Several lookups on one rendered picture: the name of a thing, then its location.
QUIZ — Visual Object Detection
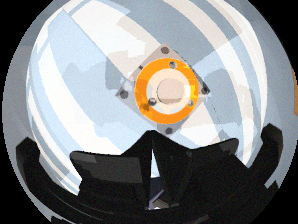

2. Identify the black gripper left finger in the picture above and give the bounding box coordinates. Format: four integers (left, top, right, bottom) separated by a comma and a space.
69, 131, 153, 210

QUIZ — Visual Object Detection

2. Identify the orange round plate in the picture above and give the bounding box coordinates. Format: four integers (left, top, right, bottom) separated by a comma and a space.
134, 57, 198, 124

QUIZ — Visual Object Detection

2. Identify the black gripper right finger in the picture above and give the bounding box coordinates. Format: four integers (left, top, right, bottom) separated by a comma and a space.
152, 129, 239, 208

